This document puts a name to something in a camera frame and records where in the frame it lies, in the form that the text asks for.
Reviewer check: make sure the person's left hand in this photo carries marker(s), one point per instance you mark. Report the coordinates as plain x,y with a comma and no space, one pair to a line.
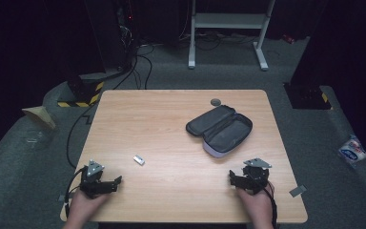
84,203

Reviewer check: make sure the small white eraser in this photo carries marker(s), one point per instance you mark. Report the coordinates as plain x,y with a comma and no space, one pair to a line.
138,160

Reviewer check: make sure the grey round table grommet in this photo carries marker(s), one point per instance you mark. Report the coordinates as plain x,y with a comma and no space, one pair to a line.
215,102

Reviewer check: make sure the yellow-black striped stand base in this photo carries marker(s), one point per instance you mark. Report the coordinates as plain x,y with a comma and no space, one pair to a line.
85,95

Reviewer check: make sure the small red object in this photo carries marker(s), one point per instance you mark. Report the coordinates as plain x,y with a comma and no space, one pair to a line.
288,38

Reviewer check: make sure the dark computer tower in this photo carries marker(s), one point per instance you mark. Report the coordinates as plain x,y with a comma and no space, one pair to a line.
114,31

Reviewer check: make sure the black stand base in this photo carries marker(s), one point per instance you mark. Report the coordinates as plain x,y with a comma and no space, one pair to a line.
308,97

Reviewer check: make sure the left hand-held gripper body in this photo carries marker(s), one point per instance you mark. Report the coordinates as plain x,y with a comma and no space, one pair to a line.
92,186

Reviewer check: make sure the grey tape piece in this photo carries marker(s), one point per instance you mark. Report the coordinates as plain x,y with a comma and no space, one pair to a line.
298,191

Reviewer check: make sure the person's right hand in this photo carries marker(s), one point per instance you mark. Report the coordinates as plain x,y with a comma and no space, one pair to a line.
258,205

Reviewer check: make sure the white metal stand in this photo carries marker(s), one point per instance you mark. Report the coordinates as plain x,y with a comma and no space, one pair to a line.
228,20

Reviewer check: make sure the tan cardboard wedge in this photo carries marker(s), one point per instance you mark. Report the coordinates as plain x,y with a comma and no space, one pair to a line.
41,115

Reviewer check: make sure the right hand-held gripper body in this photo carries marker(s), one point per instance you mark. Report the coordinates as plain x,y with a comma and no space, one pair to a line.
256,176

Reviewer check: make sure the blue and white plastic packet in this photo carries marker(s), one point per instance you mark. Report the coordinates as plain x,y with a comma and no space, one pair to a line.
352,150

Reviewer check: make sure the open dark grey pencil case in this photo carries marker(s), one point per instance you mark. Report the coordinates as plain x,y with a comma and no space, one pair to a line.
219,131

